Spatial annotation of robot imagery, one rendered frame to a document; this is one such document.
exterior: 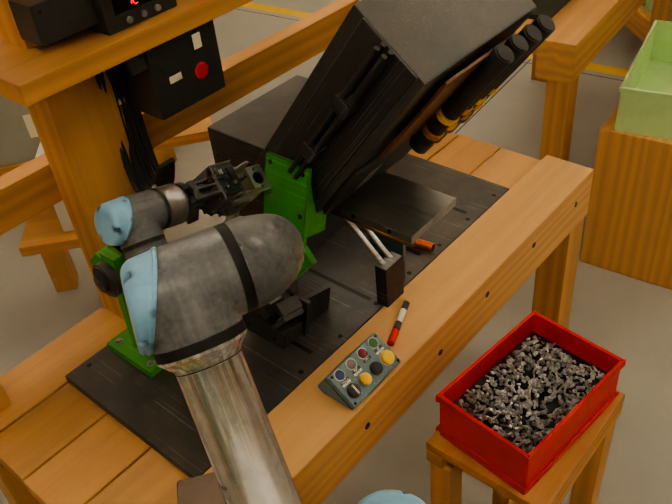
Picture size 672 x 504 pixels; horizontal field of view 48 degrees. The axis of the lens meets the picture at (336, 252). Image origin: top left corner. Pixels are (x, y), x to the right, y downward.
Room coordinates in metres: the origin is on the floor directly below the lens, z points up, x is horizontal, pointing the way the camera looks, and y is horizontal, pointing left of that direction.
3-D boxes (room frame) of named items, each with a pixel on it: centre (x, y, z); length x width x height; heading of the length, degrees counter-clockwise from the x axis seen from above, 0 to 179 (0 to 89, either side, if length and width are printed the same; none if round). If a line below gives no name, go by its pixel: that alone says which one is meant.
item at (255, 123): (1.53, 0.09, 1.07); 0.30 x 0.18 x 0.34; 136
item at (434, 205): (1.35, -0.07, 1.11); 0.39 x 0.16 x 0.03; 46
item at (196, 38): (1.43, 0.29, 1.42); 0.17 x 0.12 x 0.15; 136
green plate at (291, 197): (1.26, 0.07, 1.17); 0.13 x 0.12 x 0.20; 136
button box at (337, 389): (1.02, -0.02, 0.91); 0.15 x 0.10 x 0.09; 136
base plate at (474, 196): (1.36, 0.06, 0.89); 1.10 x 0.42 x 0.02; 136
